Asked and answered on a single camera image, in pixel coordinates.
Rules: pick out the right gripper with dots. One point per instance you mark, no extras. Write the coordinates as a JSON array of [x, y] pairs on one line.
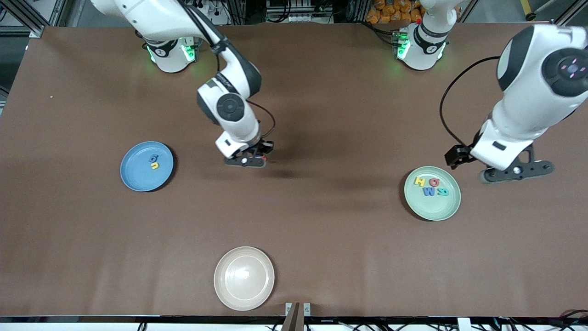
[[265, 147]]

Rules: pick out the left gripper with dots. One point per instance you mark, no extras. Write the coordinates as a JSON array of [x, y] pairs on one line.
[[459, 154]]

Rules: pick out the teal foam letter R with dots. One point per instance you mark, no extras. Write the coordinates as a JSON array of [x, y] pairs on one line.
[[443, 192]]

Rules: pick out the red foam letter Q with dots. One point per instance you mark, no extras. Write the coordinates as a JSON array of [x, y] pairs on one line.
[[431, 182]]

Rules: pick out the blue foam letter W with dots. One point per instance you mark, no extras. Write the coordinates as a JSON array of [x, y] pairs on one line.
[[428, 191]]

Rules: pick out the yellow foam letter H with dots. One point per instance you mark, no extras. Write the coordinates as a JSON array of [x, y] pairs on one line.
[[419, 181]]

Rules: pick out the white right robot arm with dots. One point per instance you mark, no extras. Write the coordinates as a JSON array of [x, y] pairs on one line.
[[151, 18]]

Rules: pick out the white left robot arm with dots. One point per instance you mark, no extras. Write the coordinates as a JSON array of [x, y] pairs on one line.
[[523, 69]]

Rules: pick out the pale green round plate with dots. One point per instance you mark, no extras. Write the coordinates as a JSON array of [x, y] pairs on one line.
[[432, 209]]

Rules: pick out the blue round plate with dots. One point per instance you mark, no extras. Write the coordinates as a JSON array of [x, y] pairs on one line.
[[138, 177]]

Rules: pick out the beige round plate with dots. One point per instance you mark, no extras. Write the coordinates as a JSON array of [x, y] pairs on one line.
[[244, 278]]

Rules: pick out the grey equipment rack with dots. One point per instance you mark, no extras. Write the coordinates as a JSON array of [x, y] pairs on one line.
[[298, 9]]

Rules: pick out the white power strip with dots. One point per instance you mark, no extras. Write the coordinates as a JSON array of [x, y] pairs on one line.
[[216, 9]]

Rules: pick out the grey rod with black foot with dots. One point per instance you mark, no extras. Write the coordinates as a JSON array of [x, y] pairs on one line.
[[531, 17]]

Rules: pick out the orange snack bags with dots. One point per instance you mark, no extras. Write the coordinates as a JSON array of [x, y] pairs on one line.
[[386, 14]]

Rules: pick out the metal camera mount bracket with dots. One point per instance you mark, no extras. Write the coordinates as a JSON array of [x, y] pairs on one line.
[[294, 322]]

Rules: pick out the aluminium frame post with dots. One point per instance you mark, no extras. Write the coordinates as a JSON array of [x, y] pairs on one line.
[[34, 28], [574, 11]]

